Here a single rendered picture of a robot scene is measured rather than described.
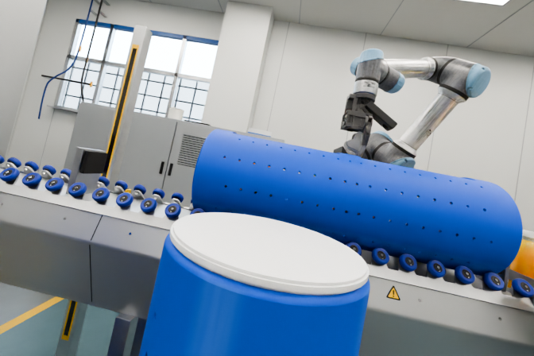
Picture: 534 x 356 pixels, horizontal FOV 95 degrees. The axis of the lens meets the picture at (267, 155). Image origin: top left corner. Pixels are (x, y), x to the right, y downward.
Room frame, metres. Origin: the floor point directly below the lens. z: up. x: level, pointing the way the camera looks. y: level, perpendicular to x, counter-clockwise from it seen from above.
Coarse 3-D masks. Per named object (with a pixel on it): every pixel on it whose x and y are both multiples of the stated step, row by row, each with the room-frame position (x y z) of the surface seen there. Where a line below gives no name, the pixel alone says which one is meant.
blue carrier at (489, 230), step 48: (240, 144) 0.71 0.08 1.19; (288, 144) 0.75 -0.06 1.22; (192, 192) 0.70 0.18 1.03; (240, 192) 0.68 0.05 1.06; (288, 192) 0.66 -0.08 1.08; (336, 192) 0.66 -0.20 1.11; (384, 192) 0.65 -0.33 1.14; (432, 192) 0.66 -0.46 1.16; (480, 192) 0.67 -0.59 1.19; (336, 240) 0.71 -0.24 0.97; (384, 240) 0.67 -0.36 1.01; (432, 240) 0.65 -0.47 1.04; (480, 240) 0.63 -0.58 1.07
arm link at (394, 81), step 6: (390, 72) 0.79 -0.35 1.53; (396, 72) 0.81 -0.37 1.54; (390, 78) 0.80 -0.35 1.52; (396, 78) 0.81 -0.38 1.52; (402, 78) 0.82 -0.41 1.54; (384, 84) 0.81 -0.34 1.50; (390, 84) 0.82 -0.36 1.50; (396, 84) 0.82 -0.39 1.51; (402, 84) 0.83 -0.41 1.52; (384, 90) 0.85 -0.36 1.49; (390, 90) 0.84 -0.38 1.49; (396, 90) 0.84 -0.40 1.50
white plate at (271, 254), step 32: (192, 224) 0.35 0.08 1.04; (224, 224) 0.39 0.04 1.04; (256, 224) 0.43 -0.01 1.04; (288, 224) 0.49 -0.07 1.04; (192, 256) 0.26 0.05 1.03; (224, 256) 0.26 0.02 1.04; (256, 256) 0.28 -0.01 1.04; (288, 256) 0.30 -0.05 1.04; (320, 256) 0.32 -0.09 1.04; (352, 256) 0.35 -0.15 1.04; (288, 288) 0.23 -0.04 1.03; (320, 288) 0.24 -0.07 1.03; (352, 288) 0.26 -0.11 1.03
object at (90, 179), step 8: (80, 152) 0.80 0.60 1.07; (88, 152) 0.81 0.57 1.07; (96, 152) 0.84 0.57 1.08; (104, 152) 0.90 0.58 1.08; (80, 160) 0.80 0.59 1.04; (88, 160) 0.81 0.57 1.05; (96, 160) 0.85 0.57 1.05; (104, 160) 0.88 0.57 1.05; (72, 168) 0.80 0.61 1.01; (80, 168) 0.81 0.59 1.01; (88, 168) 0.82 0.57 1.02; (96, 168) 0.85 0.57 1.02; (72, 176) 0.80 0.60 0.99; (80, 176) 0.82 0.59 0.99; (88, 176) 0.85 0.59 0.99; (96, 176) 0.89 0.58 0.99; (88, 184) 0.86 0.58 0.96; (96, 184) 0.90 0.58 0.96; (88, 192) 0.87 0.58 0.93
